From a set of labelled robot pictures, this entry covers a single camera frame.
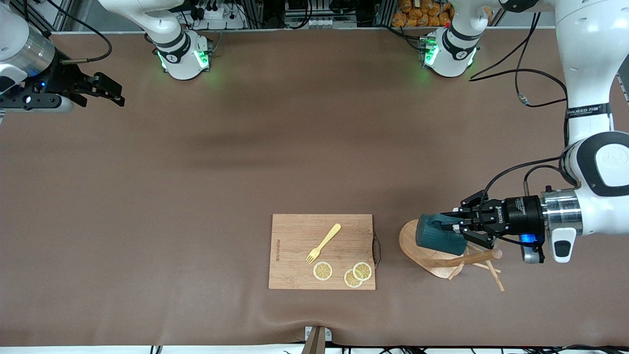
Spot white power strip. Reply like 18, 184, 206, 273
189, 0, 246, 30

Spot yellow plastic fork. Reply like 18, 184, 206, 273
306, 223, 342, 265

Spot wooden cutting board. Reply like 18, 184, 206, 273
268, 213, 381, 291

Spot black equipment rack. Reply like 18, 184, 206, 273
248, 0, 394, 29

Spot wooden cup rack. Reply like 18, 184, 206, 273
398, 219, 506, 293

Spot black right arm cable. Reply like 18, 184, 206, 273
22, 0, 113, 64

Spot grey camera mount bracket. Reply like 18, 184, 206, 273
301, 325, 333, 354

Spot bag of orange snacks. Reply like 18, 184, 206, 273
392, 0, 455, 28

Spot teal cup with yellow inside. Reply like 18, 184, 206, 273
415, 213, 468, 256

